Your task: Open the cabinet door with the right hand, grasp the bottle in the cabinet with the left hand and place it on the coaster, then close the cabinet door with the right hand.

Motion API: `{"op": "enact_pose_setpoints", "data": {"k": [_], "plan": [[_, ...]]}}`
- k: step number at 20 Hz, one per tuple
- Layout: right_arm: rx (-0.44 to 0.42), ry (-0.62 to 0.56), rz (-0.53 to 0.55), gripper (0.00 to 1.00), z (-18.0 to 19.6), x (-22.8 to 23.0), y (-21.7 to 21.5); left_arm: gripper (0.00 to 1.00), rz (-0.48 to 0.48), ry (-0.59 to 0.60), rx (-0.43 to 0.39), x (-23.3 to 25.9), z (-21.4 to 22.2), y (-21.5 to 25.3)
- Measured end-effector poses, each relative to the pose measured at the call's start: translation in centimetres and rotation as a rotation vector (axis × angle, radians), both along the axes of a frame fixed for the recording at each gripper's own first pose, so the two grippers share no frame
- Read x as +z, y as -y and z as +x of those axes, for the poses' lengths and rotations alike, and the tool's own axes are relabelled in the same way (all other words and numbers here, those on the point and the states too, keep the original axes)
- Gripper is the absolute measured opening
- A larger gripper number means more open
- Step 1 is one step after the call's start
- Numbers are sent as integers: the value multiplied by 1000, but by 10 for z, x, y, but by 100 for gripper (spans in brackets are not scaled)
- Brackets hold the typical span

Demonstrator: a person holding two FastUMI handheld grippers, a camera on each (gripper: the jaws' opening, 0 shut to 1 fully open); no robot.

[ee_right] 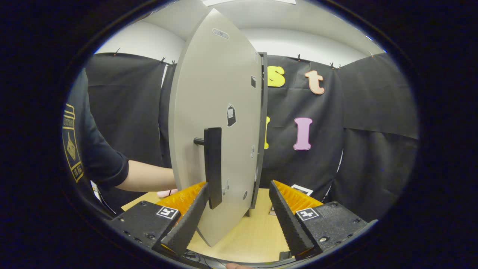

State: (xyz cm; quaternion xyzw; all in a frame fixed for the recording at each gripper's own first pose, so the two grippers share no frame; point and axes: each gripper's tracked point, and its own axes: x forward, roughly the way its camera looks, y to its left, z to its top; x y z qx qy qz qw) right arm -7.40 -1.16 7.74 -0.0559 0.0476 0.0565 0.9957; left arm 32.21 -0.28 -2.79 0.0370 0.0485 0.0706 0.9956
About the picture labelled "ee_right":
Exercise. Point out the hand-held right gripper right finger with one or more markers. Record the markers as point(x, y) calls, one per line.
point(285, 220)

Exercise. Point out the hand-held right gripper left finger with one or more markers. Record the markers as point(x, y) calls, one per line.
point(186, 228)

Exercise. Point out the beige cabinet door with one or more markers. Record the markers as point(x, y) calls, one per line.
point(209, 93)

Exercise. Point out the dark printed t-shirt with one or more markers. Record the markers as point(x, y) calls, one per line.
point(97, 149)

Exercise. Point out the black backdrop cloth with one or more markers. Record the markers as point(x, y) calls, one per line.
point(366, 112)

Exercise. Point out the ceiling light panel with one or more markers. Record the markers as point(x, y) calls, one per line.
point(254, 1)

